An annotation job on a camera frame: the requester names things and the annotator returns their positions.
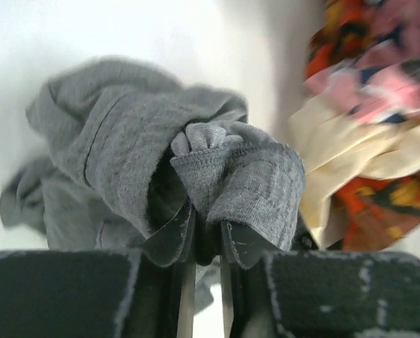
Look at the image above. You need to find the cream cloth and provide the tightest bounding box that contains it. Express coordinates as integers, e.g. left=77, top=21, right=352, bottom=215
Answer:
left=288, top=95, right=420, bottom=246

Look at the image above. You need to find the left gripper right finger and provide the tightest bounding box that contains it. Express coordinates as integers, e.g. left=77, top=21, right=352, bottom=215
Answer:
left=221, top=222, right=420, bottom=337

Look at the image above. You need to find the grey cloth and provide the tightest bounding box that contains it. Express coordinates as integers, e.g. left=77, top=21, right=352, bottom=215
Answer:
left=0, top=59, right=305, bottom=311

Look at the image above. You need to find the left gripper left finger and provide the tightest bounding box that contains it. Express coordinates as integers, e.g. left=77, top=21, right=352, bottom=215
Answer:
left=0, top=203, right=196, bottom=338

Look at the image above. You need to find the pink navy patterned cloth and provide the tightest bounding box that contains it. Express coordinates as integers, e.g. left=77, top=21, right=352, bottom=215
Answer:
left=304, top=0, right=420, bottom=124

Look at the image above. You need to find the red orange camouflage cloth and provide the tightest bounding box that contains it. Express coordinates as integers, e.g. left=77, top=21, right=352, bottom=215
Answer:
left=303, top=0, right=420, bottom=253

